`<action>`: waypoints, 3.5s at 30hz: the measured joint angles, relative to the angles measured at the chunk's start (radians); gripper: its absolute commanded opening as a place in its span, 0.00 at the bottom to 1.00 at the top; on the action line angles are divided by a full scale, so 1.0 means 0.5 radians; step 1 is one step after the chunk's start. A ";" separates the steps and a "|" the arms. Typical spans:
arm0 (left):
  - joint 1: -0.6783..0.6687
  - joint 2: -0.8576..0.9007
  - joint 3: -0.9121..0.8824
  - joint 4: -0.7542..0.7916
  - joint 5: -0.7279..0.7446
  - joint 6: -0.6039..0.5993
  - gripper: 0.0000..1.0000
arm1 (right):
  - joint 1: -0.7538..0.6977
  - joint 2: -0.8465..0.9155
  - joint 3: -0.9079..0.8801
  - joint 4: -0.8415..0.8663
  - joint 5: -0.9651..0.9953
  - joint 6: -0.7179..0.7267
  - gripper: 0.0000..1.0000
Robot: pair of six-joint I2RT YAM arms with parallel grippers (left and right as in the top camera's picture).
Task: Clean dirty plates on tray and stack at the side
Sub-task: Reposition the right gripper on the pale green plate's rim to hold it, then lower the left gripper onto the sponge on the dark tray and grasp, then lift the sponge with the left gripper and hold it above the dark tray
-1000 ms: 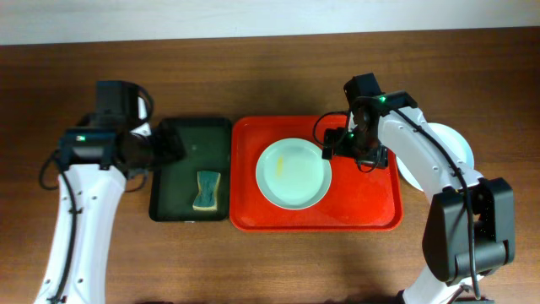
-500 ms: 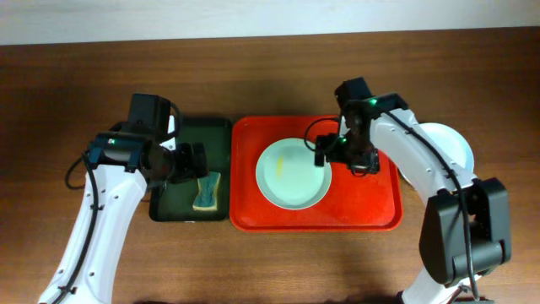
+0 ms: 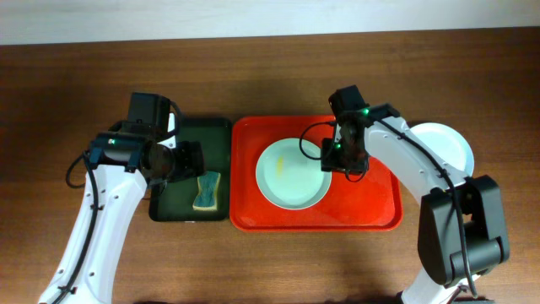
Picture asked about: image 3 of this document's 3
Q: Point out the red plastic tray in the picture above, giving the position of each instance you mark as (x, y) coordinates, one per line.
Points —
(372, 204)

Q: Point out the green yellow sponge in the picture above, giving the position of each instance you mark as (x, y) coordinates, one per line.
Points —
(207, 196)

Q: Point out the mint green plate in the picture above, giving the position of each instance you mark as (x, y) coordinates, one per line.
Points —
(289, 177)

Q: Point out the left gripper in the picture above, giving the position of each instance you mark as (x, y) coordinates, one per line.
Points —
(192, 159)

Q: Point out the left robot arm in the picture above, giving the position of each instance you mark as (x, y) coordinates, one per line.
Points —
(121, 164)

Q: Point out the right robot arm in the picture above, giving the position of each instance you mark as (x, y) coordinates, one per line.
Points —
(462, 232)

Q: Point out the light blue plate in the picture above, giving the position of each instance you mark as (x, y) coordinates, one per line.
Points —
(447, 143)

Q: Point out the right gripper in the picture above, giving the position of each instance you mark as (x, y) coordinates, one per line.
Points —
(330, 164)

